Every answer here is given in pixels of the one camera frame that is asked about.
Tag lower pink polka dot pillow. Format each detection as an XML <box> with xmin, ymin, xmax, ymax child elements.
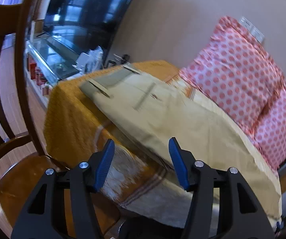
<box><xmin>254</xmin><ymin>88</ymin><xmax>286</xmax><ymax>170</ymax></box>

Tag pink polka dot pillow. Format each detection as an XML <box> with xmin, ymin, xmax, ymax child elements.
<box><xmin>254</xmin><ymin>88</ymin><xmax>286</xmax><ymax>170</ymax></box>
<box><xmin>179</xmin><ymin>16</ymin><xmax>286</xmax><ymax>134</ymax></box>

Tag upper pink polka dot pillow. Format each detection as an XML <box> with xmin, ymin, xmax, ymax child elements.
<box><xmin>179</xmin><ymin>16</ymin><xmax>286</xmax><ymax>134</ymax></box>

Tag yellow floral bedsheet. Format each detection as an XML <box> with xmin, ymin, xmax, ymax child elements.
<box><xmin>44</xmin><ymin>61</ymin><xmax>205</xmax><ymax>228</ymax></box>

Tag black flat screen television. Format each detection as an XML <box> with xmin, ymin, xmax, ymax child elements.
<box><xmin>43</xmin><ymin>0</ymin><xmax>132</xmax><ymax>58</ymax></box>

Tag glass top tv cabinet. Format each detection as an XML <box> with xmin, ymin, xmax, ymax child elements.
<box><xmin>25</xmin><ymin>36</ymin><xmax>82</xmax><ymax>108</ymax></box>

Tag beige khaki pants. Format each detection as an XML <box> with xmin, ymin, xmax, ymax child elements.
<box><xmin>80</xmin><ymin>66</ymin><xmax>281</xmax><ymax>225</ymax></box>

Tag dark wooden chair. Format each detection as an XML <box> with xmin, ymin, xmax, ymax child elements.
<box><xmin>0</xmin><ymin>0</ymin><xmax>65</xmax><ymax>238</ymax></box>

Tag white wall switch plate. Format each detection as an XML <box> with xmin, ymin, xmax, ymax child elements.
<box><xmin>239</xmin><ymin>17</ymin><xmax>265</xmax><ymax>44</ymax></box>

